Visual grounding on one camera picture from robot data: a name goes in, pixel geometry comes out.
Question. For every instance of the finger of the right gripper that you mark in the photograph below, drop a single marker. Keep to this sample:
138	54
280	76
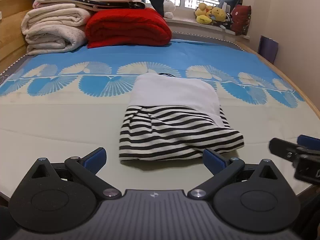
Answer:
308	142
283	149

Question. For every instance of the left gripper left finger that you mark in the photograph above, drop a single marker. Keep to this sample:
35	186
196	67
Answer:
83	171

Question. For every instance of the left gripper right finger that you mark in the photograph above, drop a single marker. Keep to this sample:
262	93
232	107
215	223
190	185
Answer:
225	171

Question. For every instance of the black white striped garment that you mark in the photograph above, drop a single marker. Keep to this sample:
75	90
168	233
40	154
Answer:
172	118

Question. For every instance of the grey mattress edge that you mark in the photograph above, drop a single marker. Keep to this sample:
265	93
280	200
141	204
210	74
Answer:
200	38

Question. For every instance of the dark red cushion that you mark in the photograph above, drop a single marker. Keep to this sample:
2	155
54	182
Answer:
241	17

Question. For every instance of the cream folded quilt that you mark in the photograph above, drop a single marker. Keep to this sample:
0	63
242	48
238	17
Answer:
56	28

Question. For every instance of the red folded blanket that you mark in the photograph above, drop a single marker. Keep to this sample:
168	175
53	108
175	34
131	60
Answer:
114	27

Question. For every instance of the yellow plush toy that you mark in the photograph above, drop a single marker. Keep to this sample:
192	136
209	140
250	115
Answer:
209	15

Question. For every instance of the white plush toy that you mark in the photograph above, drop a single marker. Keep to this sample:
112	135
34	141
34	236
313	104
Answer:
169	9

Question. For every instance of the purple bag by wall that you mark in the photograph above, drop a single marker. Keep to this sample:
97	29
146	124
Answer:
268	48

